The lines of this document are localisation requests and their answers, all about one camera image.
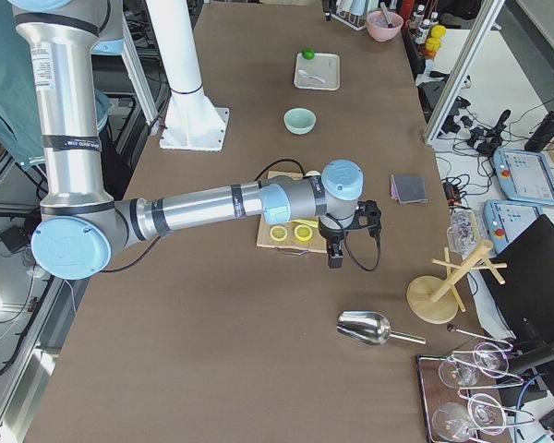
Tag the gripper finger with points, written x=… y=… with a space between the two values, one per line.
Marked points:
x=335 y=257

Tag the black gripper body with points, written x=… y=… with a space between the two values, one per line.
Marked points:
x=331 y=233

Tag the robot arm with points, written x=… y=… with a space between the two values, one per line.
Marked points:
x=85 y=220

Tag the light green ceramic bowl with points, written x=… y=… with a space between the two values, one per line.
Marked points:
x=299 y=121

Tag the pink bowl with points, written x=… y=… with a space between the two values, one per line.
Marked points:
x=377 y=26

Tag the lemon half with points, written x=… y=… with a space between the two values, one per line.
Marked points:
x=303 y=233

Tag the yellow plastic knife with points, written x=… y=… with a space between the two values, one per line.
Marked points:
x=311 y=223

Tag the wooden cutting board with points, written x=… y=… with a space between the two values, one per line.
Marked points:
x=316 y=245

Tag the lemon slice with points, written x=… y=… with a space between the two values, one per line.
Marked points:
x=278 y=233

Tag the metal scoop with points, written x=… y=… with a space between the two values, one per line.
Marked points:
x=371 y=328

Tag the folded grey cloth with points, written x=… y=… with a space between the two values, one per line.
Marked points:
x=408 y=188

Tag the wooden mug tree stand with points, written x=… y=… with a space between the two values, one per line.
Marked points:
x=436 y=300

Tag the beige rabbit serving tray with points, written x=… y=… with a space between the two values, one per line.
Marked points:
x=324 y=65

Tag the lower teach pendant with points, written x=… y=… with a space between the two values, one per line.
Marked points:
x=506 y=220

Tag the teach pendant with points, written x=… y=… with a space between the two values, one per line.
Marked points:
x=524 y=176
x=506 y=220

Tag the green lime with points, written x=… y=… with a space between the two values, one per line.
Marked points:
x=308 y=54

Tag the wine glass far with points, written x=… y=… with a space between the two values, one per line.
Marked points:
x=463 y=369

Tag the wine glass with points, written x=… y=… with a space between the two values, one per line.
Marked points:
x=463 y=369
x=481 y=416

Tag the black glass rack tray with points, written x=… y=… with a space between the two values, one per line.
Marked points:
x=434 y=393

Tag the upper teach pendant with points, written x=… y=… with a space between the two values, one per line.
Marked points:
x=524 y=176

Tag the black laptop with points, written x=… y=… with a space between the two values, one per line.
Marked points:
x=526 y=298

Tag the wine glass near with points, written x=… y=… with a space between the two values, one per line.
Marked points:
x=481 y=416

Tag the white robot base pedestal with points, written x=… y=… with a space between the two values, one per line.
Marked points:
x=191 y=122

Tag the aluminium frame post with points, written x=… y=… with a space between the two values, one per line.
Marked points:
x=482 y=26

